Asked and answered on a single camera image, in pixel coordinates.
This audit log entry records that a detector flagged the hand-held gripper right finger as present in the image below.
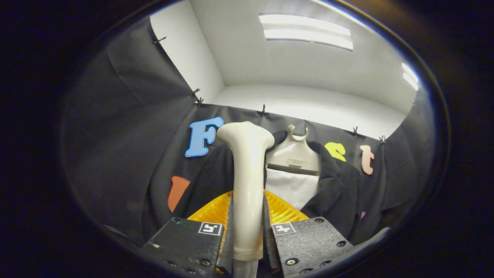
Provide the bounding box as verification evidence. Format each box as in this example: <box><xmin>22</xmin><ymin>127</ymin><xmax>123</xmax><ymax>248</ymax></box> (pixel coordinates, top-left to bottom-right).
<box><xmin>264</xmin><ymin>190</ymin><xmax>354</xmax><ymax>278</ymax></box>

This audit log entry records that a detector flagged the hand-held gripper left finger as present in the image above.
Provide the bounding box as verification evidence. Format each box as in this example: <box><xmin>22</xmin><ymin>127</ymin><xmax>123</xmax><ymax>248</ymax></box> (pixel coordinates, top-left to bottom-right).
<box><xmin>142</xmin><ymin>190</ymin><xmax>234</xmax><ymax>276</ymax></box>

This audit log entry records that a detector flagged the white shirt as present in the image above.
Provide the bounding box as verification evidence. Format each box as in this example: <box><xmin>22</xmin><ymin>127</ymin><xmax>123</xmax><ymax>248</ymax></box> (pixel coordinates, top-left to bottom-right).
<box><xmin>265</xmin><ymin>168</ymin><xmax>321</xmax><ymax>211</ymax></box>

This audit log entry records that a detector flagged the white garment steamer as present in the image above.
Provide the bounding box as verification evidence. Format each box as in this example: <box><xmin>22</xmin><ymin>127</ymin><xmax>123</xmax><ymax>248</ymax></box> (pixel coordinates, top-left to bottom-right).
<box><xmin>217</xmin><ymin>121</ymin><xmax>275</xmax><ymax>278</ymax></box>

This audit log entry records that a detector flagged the black suit jacket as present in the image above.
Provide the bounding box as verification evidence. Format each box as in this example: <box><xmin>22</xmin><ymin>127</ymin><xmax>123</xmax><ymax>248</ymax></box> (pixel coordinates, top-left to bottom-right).
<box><xmin>185</xmin><ymin>130</ymin><xmax>361</xmax><ymax>240</ymax></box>

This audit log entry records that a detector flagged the white clothes hanger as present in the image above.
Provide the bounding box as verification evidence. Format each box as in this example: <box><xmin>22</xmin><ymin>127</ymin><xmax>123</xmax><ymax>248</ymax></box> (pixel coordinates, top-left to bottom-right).
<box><xmin>266</xmin><ymin>124</ymin><xmax>321</xmax><ymax>176</ymax></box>

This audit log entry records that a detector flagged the row of black cloth clips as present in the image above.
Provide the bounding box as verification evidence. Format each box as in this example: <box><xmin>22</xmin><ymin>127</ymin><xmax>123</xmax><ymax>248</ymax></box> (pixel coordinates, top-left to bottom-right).
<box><xmin>154</xmin><ymin>36</ymin><xmax>417</xmax><ymax>145</ymax></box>

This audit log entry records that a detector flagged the black backdrop cloth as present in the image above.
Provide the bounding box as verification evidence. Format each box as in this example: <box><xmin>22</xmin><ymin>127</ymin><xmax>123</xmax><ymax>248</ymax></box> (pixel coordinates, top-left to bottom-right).
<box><xmin>64</xmin><ymin>17</ymin><xmax>436</xmax><ymax>247</ymax></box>

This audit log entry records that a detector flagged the long ceiling light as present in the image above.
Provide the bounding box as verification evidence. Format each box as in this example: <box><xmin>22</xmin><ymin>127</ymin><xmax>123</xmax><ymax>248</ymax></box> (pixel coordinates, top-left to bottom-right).
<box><xmin>259</xmin><ymin>14</ymin><xmax>354</xmax><ymax>51</ymax></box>

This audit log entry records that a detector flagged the small ceiling light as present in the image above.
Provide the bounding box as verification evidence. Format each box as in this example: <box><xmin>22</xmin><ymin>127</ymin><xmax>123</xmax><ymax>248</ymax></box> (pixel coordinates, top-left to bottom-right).
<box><xmin>401</xmin><ymin>62</ymin><xmax>419</xmax><ymax>91</ymax></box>

